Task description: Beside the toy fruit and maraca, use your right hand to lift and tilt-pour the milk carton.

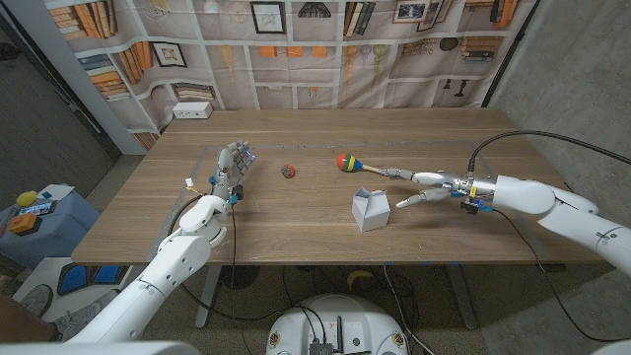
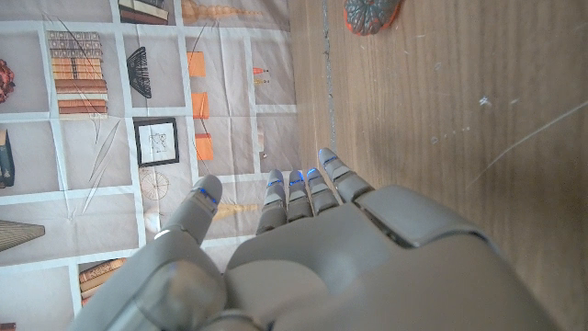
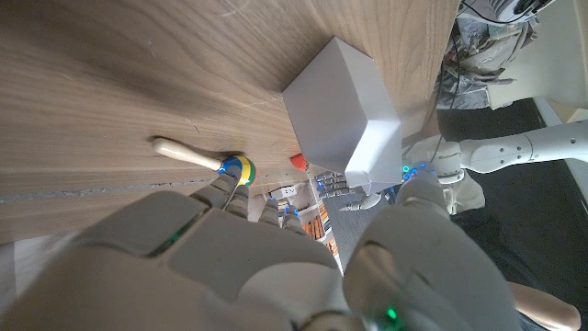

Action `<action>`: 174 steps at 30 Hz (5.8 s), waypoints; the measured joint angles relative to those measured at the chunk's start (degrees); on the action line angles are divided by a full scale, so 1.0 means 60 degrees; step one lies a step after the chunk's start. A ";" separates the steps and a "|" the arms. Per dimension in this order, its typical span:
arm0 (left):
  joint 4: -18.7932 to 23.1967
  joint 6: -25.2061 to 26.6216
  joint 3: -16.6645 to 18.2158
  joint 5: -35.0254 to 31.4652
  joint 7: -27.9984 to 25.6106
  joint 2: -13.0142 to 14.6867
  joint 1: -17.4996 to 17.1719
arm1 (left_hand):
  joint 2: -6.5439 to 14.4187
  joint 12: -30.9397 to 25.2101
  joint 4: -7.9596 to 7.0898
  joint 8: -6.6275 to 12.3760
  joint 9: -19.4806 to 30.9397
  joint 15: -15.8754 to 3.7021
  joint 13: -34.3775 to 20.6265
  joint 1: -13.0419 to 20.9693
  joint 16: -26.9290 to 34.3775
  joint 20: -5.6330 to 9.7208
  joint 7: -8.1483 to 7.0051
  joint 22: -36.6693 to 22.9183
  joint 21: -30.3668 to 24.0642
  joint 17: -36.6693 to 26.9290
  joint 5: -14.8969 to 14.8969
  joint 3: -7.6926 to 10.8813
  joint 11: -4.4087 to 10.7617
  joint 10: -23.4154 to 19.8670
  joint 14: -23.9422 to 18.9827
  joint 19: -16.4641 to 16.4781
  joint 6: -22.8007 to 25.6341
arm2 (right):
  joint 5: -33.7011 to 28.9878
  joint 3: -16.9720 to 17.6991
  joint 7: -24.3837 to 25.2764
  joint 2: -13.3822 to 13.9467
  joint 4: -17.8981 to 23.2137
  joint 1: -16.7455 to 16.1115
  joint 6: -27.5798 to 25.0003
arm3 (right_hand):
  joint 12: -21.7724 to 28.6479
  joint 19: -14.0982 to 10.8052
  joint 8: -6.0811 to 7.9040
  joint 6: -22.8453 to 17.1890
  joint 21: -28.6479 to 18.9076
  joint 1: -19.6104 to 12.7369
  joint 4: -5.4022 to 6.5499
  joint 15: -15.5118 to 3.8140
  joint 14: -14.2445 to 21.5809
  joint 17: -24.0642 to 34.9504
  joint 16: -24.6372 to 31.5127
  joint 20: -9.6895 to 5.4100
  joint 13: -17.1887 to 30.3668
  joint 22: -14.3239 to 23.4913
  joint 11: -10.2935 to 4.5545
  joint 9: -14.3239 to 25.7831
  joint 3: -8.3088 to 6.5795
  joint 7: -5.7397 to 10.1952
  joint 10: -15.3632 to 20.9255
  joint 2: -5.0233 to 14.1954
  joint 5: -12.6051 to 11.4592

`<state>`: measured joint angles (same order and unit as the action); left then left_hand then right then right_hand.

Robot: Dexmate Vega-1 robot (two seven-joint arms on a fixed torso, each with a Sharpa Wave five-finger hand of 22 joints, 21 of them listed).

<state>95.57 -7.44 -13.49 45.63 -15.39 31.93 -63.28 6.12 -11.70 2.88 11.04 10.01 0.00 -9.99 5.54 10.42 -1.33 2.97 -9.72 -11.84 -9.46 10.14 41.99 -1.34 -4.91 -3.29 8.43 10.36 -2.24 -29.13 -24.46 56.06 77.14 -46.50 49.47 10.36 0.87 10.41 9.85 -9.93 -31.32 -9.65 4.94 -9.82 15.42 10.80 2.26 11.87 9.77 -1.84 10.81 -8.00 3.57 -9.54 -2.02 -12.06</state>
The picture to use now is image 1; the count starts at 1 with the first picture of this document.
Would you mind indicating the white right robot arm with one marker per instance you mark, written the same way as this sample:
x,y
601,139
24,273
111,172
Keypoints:
x,y
567,212

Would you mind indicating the black smartphone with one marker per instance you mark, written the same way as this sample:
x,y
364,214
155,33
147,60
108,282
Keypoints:
x,y
37,208

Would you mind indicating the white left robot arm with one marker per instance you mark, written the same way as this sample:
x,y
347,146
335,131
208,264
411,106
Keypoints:
x,y
172,261

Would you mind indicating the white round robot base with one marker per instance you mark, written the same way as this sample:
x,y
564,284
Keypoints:
x,y
340,320

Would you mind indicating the blue cloth covered box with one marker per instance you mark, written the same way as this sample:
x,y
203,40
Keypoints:
x,y
54,236

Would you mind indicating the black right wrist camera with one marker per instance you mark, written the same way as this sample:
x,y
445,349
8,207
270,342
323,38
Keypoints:
x,y
473,206

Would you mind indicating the grey metal table leg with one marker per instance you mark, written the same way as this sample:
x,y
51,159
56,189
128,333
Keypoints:
x,y
463,296
207,296

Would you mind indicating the white floor mat blue print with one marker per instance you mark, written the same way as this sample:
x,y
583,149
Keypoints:
x,y
49,281

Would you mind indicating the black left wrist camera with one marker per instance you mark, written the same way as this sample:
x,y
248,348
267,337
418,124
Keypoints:
x,y
238,192

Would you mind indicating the colourful striped wooden maraca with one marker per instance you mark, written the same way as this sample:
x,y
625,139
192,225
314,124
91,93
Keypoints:
x,y
349,163

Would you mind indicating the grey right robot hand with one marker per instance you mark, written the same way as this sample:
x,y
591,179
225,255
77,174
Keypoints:
x,y
453,185

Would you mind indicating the grey orange toy fruit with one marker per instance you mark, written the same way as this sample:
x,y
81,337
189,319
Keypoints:
x,y
288,171

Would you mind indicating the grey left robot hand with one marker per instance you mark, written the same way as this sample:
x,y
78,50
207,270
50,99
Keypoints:
x,y
231,167

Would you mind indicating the yellow toy lemon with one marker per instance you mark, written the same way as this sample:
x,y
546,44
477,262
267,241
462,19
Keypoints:
x,y
26,198

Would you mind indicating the white power outlet box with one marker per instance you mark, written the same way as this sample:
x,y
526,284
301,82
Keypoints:
x,y
192,110

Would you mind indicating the person in brown clothing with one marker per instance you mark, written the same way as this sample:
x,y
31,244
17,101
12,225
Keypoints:
x,y
20,320

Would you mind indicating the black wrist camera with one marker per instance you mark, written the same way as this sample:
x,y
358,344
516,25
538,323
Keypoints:
x,y
473,206
238,192

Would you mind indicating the white milk carton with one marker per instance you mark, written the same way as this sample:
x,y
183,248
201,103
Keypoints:
x,y
370,212

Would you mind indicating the black backdrop stand pole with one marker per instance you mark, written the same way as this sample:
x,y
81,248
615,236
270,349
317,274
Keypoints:
x,y
510,54

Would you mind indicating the printed bookshelf backdrop cloth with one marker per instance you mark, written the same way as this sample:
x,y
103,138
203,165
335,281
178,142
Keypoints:
x,y
305,74

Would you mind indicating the white paper sheet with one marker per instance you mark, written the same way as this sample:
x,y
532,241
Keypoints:
x,y
56,191

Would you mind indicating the orange toy block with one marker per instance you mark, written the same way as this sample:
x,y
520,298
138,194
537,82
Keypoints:
x,y
22,223

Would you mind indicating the yellow toy banana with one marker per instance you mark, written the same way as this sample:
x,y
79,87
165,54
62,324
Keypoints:
x,y
357,277

